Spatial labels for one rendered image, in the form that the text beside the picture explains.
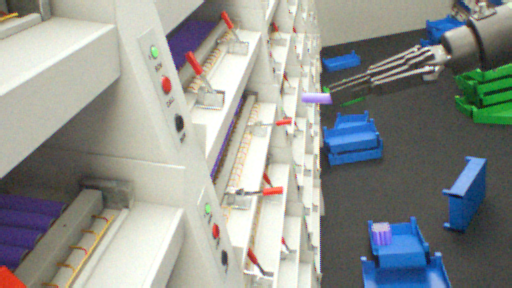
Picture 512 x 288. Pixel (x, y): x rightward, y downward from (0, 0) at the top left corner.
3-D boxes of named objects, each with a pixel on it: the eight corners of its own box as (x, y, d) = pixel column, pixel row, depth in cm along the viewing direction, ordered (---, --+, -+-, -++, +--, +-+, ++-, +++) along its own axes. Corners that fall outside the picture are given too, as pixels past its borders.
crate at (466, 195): (485, 195, 205) (466, 191, 210) (486, 158, 196) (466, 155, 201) (463, 234, 187) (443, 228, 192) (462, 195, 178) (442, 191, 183)
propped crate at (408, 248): (369, 237, 197) (367, 220, 196) (417, 234, 193) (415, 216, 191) (375, 268, 168) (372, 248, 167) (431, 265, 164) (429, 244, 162)
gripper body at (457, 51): (460, 19, 74) (403, 40, 77) (475, 32, 67) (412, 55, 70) (469, 59, 77) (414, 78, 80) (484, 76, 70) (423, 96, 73)
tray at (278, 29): (289, 44, 177) (294, 9, 170) (277, 104, 125) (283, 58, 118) (240, 37, 178) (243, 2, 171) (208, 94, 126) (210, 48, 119)
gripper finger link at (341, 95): (372, 92, 77) (372, 93, 76) (334, 105, 79) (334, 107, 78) (367, 77, 76) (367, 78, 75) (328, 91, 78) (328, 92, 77)
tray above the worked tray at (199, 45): (259, 50, 108) (265, -9, 101) (204, 190, 55) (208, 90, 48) (179, 39, 109) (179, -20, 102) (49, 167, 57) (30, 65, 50)
